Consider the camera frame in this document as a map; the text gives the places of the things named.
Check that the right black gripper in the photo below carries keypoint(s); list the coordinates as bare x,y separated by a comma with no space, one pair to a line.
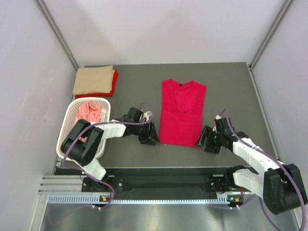
207,132

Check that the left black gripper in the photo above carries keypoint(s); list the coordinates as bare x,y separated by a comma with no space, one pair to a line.
150,136

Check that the crimson t shirt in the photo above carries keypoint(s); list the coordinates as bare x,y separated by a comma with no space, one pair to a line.
182,112

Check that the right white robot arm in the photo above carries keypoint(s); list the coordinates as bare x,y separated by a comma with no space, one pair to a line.
280,186

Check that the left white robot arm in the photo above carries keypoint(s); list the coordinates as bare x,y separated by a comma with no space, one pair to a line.
82,143

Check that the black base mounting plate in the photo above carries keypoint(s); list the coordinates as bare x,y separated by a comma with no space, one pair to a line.
215,174

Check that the white plastic laundry basket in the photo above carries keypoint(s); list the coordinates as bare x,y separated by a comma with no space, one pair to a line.
70,117

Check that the folded red t shirt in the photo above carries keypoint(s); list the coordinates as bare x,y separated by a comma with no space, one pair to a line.
110,94

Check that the pink crumpled t shirt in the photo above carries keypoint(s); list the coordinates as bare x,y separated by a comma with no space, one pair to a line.
89,112

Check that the folded beige t shirt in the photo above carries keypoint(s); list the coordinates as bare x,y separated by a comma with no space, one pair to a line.
93,80

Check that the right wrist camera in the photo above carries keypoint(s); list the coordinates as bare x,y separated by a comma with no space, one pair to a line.
223,125

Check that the right aluminium frame post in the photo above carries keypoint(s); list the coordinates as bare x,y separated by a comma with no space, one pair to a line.
271,32

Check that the aluminium frame post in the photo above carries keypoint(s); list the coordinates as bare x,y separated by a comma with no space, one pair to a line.
271,32
56,31

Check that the left aluminium frame post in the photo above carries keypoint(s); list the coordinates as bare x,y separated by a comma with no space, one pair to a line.
56,31

